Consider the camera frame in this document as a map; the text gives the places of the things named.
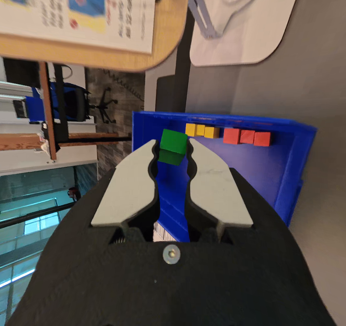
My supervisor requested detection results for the wooden desk with black legs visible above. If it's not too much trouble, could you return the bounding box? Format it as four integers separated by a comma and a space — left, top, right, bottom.
39, 61, 133, 160

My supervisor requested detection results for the blue office chair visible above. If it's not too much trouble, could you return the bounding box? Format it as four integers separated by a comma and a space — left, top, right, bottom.
26, 82, 91, 122

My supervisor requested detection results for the black coiled cable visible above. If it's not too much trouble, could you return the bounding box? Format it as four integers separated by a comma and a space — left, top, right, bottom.
104, 69, 145, 108

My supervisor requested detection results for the black pole stand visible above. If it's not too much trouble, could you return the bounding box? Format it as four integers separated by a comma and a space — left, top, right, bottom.
0, 203, 79, 229

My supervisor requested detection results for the green wooden cube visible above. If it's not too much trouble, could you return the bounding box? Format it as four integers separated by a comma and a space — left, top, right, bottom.
158, 129, 188, 166

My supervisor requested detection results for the blue plastic bin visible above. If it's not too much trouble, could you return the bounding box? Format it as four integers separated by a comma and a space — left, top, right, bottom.
132, 111, 318, 243

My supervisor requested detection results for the printed instruction sheet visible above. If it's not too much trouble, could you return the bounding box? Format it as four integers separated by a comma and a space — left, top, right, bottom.
0, 0, 163, 55

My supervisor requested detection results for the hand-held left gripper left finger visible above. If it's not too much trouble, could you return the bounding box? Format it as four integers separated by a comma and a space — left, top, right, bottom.
90, 139, 160, 233

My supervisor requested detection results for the black office chair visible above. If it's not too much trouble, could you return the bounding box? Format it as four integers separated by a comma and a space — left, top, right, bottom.
63, 87, 119, 124

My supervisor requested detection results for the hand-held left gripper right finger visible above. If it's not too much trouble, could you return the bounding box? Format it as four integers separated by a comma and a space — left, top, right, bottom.
185, 138, 254, 241

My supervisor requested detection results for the wooden board stand white base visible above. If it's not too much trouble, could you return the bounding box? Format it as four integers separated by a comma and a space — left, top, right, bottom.
0, 0, 303, 74

